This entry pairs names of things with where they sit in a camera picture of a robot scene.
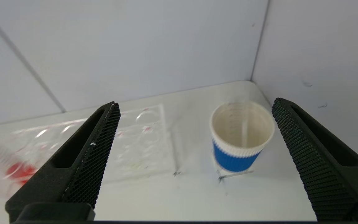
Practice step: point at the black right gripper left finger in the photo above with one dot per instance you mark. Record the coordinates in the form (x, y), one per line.
(82, 161)

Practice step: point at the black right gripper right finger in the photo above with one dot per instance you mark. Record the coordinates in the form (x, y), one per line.
(322, 161)

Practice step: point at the clear acrylic test tube rack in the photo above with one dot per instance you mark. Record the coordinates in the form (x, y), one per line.
(141, 149)

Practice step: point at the red pigment tube white label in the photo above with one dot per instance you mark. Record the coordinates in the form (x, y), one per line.
(20, 171)

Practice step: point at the blue white paper cup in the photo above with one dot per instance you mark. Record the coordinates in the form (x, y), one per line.
(235, 158)

